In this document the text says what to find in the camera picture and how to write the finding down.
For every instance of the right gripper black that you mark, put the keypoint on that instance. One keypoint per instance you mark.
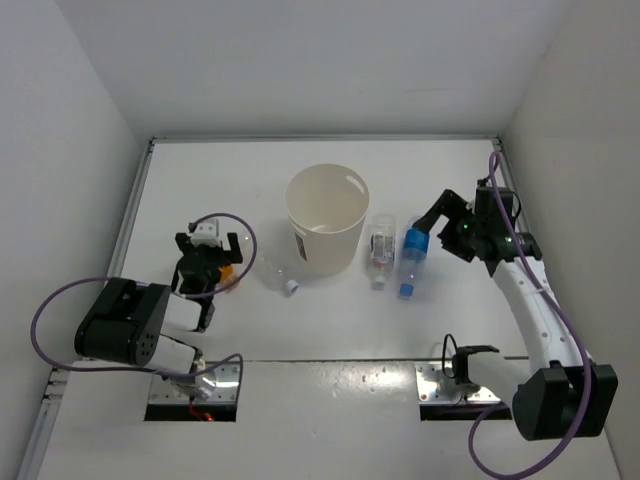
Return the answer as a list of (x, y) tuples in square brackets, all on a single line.
[(450, 205)]

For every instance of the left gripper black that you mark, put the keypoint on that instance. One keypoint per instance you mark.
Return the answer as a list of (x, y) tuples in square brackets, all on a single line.
[(233, 254)]

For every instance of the blue label plastic bottle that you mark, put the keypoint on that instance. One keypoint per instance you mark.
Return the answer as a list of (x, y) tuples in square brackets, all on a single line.
[(412, 259)]

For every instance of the clear bottle white cap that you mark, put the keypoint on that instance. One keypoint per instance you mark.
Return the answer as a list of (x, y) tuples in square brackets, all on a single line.
[(381, 260)]

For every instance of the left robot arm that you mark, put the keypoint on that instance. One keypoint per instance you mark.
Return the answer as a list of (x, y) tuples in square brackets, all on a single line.
[(124, 325)]

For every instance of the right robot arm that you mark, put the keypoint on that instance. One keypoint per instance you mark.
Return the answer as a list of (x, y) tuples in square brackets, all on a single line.
[(561, 384)]

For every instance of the white round plastic bin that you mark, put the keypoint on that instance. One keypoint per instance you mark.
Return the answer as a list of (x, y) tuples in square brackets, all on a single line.
[(327, 205)]

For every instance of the orange juice bottle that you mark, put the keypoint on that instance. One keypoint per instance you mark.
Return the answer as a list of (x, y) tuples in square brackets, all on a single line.
[(228, 278)]

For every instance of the clear bottle blue-white cap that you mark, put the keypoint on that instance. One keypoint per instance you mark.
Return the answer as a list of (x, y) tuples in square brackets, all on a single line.
[(268, 266)]

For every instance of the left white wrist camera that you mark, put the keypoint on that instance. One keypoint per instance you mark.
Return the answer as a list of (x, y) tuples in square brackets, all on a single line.
[(205, 233)]

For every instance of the aluminium frame rail right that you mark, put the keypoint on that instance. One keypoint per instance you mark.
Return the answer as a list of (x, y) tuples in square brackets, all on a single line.
[(509, 178)]

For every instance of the aluminium frame rail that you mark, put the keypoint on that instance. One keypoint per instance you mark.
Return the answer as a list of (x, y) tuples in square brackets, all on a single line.
[(58, 377), (225, 138), (509, 178)]

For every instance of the aluminium frame rail back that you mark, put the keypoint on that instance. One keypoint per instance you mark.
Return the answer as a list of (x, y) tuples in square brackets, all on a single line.
[(225, 138)]

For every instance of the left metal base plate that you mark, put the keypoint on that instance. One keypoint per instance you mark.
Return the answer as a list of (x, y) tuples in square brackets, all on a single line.
[(219, 387)]

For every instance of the metal base plate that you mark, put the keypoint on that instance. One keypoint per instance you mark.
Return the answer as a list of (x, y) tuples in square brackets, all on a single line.
[(219, 387), (436, 389)]

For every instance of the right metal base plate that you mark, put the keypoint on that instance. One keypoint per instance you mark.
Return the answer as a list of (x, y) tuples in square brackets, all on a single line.
[(436, 389)]

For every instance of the aluminium frame rail left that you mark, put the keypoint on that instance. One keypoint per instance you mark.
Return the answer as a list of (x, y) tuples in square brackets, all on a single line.
[(58, 377)]

